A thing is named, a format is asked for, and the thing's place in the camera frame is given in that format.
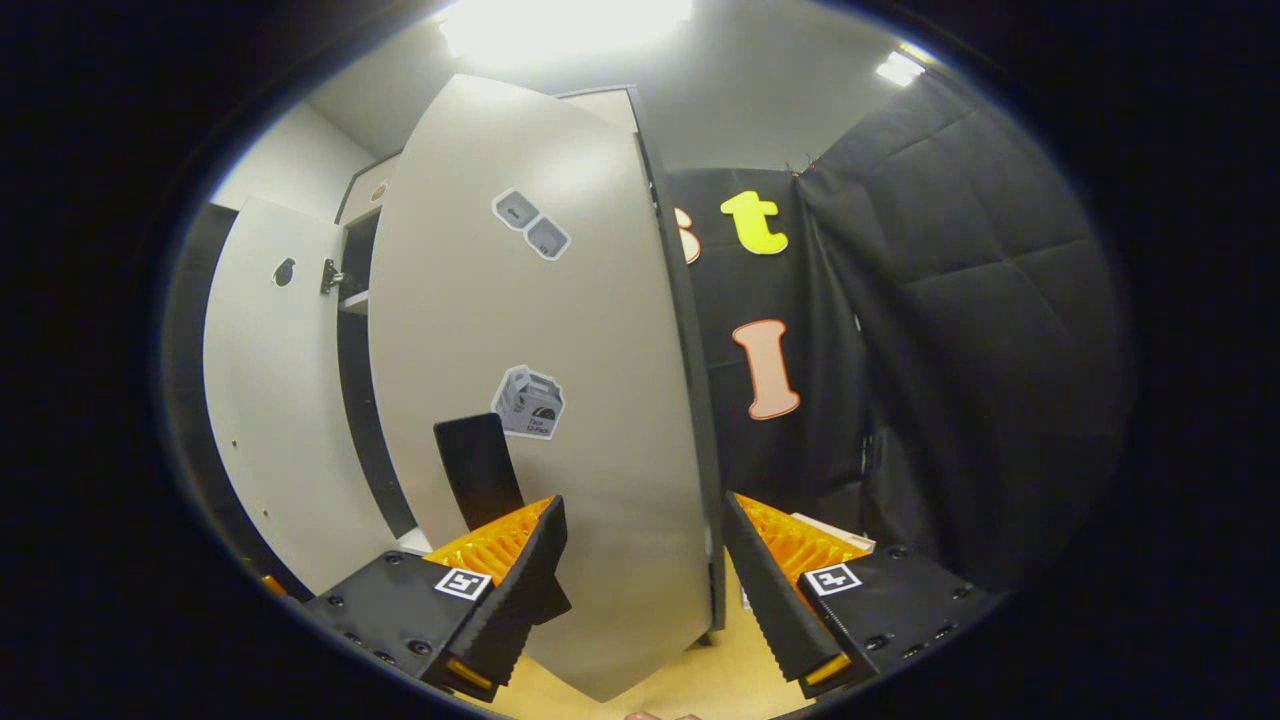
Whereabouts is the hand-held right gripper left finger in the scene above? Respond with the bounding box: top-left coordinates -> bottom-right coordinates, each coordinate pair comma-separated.
300,495 -> 569,701

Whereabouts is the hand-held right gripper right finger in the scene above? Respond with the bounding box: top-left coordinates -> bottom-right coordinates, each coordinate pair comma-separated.
722,490 -> 1006,701

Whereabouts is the white shoe cabinet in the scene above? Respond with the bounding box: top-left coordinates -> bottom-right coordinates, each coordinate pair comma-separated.
333,85 -> 726,641

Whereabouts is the white cabinet door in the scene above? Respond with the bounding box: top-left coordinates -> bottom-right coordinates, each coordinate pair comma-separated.
203,195 -> 401,596
368,75 -> 713,703

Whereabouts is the white and tan box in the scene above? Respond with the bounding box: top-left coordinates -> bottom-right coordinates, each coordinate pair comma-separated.
790,512 -> 876,551

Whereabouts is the black backdrop cloth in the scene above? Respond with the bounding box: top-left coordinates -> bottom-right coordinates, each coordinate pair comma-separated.
665,165 -> 871,521

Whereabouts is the small ceiling light panel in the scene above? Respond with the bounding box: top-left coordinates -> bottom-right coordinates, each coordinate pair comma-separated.
876,45 -> 931,88

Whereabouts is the black door handle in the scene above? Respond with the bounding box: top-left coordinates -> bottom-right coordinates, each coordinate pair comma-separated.
433,413 -> 573,623

